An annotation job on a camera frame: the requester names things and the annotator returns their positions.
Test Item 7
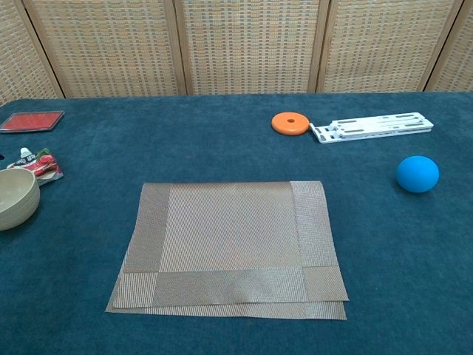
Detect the brown woven placemat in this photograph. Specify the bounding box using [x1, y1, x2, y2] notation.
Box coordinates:
[105, 180, 350, 321]

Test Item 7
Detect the beige bowl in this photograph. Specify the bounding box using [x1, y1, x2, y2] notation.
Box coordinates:
[0, 168, 41, 231]

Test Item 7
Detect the blue ball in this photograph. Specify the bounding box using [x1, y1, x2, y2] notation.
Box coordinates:
[395, 155, 440, 194]

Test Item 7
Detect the red packet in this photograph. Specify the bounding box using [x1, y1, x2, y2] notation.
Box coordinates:
[0, 110, 66, 133]

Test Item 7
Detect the blue carpet table cover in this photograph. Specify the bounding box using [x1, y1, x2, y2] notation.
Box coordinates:
[0, 90, 473, 355]

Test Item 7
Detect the orange disc with hole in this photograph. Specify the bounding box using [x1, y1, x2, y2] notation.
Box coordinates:
[270, 112, 310, 138]

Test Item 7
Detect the woven bamboo folding screen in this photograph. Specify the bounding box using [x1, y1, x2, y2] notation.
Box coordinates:
[0, 0, 473, 107]

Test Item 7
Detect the white folding stand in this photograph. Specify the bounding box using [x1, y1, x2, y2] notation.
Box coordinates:
[308, 112, 435, 144]

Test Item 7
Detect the red spouted drink pouch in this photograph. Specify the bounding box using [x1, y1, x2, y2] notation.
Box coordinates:
[6, 147, 64, 187]

